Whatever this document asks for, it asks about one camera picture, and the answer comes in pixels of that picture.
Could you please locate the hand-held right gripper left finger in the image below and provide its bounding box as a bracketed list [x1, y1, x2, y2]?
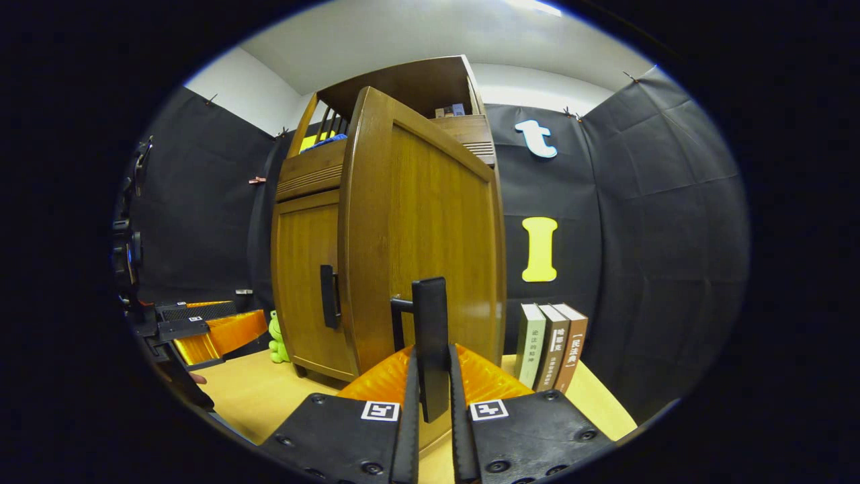
[257, 345, 422, 484]

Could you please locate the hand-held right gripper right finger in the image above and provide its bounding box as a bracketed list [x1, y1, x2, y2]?
[447, 343, 617, 484]

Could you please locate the black door handle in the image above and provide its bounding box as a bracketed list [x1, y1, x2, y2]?
[390, 276, 449, 424]
[320, 264, 342, 330]

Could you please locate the wooden shoe cabinet door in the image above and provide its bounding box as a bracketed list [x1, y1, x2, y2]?
[271, 190, 360, 382]
[338, 86, 507, 450]

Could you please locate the wooden double-door shoe cabinet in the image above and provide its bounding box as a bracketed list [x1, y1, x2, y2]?
[271, 55, 508, 451]

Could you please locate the green frog toy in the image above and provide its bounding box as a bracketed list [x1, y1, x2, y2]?
[268, 310, 291, 364]

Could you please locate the pale green book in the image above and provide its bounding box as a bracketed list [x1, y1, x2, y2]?
[514, 302, 547, 389]

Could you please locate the dark brown book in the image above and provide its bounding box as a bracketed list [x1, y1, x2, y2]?
[534, 304, 570, 393]

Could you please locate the orange brown book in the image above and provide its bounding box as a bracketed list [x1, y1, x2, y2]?
[554, 304, 589, 395]

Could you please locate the blue folded cloth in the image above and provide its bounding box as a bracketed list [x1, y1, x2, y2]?
[300, 133, 348, 152]

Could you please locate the black backdrop cloth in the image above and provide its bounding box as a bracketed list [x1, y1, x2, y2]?
[128, 64, 750, 424]

